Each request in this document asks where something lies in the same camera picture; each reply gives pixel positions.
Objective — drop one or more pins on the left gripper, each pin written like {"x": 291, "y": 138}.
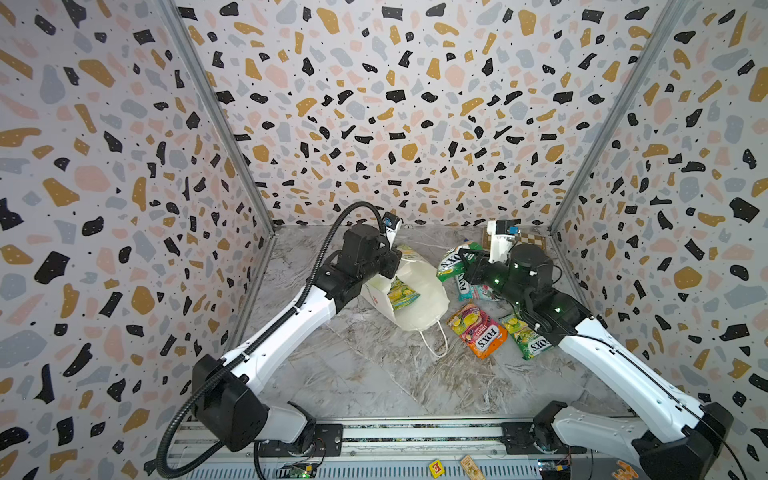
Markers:
{"x": 393, "y": 258}

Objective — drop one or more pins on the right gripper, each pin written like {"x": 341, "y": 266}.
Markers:
{"x": 478, "y": 271}

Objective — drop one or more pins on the green spring tea candy bag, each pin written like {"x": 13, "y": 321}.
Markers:
{"x": 530, "y": 343}

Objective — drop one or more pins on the orange fruits candy bag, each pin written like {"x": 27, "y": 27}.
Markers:
{"x": 482, "y": 334}

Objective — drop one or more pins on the white floral paper bag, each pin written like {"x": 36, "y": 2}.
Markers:
{"x": 426, "y": 311}

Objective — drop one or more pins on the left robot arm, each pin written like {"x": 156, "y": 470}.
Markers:
{"x": 231, "y": 410}

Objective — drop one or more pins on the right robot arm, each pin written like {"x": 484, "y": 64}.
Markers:
{"x": 672, "y": 435}

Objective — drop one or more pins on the wooden chessboard box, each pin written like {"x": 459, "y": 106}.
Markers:
{"x": 532, "y": 238}

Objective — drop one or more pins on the wooden mousetrap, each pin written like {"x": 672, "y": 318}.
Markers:
{"x": 471, "y": 469}

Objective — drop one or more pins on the yellow sticker tag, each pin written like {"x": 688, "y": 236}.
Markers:
{"x": 436, "y": 469}

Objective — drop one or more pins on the orange toy figure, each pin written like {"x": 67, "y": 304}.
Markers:
{"x": 624, "y": 471}

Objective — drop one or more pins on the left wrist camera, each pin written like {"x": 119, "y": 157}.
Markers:
{"x": 392, "y": 224}

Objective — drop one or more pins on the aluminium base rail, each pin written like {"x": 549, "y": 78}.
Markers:
{"x": 403, "y": 448}

